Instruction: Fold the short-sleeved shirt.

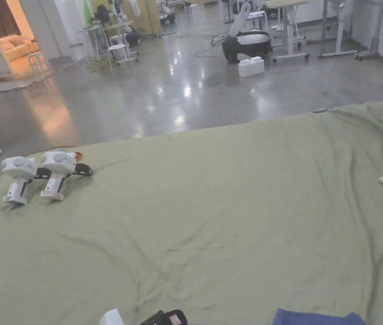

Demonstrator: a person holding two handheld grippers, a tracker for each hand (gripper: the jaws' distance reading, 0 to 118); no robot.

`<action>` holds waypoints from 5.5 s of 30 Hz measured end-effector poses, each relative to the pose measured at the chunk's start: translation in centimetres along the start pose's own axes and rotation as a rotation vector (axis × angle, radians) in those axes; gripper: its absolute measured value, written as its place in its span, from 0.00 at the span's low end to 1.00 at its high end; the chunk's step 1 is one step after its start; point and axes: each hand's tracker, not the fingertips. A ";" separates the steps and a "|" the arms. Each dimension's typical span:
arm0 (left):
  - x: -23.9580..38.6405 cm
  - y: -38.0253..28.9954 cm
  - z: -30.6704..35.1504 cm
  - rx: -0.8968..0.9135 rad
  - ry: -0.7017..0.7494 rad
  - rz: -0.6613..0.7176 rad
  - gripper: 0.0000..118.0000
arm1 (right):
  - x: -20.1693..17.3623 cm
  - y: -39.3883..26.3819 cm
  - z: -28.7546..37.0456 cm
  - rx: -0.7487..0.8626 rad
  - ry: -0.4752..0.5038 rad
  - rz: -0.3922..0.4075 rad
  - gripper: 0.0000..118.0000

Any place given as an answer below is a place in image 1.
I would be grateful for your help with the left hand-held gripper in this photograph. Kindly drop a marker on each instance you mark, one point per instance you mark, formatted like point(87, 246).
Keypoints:
point(111, 318)

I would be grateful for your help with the dark blue shirt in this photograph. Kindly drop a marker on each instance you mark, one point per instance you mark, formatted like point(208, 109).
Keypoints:
point(313, 318)

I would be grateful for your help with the bed with pale green sheet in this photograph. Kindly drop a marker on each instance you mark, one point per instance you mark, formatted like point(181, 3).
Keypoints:
point(211, 203)

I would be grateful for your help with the spare white hand-held gripper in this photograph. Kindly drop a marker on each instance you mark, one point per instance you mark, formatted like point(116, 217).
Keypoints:
point(17, 166)
point(57, 160)

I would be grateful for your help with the white foam block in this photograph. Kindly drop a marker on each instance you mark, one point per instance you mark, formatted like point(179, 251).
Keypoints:
point(251, 67)

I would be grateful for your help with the black and white robot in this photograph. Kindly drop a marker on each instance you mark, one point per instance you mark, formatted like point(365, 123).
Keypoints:
point(249, 42)

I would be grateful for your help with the white humanoid robot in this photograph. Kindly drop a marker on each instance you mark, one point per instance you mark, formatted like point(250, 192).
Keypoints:
point(123, 13)

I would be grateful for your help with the cream sofa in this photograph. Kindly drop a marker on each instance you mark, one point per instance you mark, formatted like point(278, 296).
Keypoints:
point(17, 45)

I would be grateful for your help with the wooden top desk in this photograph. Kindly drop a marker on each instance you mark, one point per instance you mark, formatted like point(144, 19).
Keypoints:
point(287, 20)

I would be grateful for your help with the white desk frame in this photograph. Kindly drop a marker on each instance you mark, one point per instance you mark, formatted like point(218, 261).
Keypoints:
point(338, 30)

